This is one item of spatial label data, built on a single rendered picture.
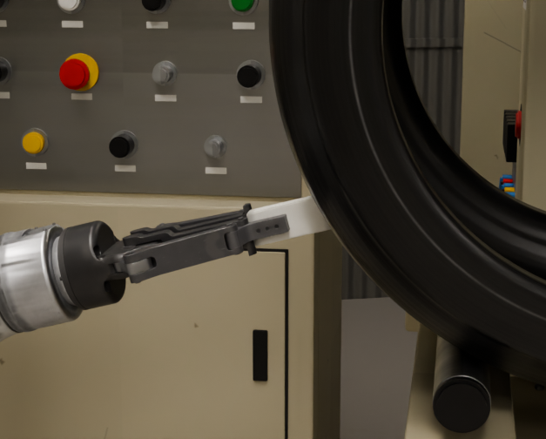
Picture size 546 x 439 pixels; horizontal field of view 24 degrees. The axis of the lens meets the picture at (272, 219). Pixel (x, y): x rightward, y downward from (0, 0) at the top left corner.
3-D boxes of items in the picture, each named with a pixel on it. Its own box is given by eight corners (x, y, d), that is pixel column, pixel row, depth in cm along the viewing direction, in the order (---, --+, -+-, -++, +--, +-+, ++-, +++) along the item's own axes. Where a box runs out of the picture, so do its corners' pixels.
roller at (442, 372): (440, 307, 132) (442, 266, 131) (483, 310, 131) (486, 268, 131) (430, 432, 98) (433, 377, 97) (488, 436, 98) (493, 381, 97)
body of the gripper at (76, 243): (43, 240, 108) (145, 216, 106) (73, 219, 116) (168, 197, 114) (68, 323, 109) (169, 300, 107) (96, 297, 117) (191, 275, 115)
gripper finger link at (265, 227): (229, 226, 109) (223, 233, 106) (286, 212, 108) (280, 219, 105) (233, 242, 109) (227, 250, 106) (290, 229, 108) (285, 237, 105)
